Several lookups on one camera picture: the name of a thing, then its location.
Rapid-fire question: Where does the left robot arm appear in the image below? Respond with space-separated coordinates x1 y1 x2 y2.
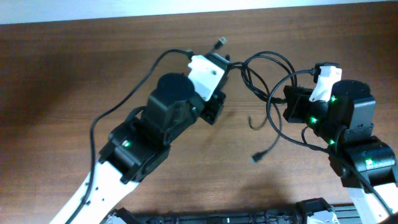
51 73 228 223

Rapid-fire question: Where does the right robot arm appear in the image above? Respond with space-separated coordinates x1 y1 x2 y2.
284 80 397 223

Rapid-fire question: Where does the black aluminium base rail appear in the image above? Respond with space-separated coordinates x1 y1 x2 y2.
102 202 364 224

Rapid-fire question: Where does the thick black USB cable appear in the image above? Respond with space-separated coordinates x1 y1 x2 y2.
206 36 298 105

